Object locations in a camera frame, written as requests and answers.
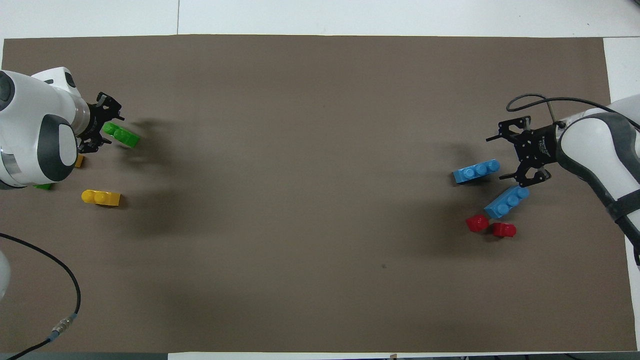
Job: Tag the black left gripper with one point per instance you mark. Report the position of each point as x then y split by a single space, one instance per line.
95 125

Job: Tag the brown table mat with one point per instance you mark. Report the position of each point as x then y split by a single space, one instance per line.
300 150

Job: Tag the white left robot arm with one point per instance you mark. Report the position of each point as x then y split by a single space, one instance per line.
35 130

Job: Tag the red one-stud toy block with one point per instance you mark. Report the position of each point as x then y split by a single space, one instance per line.
477 223
504 229

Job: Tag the green two-stud toy block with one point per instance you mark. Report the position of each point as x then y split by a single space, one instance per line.
44 186
121 135

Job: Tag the blue three-stud toy block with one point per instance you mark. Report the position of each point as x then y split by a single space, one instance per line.
475 171
506 201

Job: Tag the yellow two-stud toy block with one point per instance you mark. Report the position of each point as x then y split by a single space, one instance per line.
100 197
79 161

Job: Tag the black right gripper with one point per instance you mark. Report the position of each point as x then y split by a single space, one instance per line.
537 145

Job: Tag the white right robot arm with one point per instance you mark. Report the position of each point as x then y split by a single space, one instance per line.
595 145

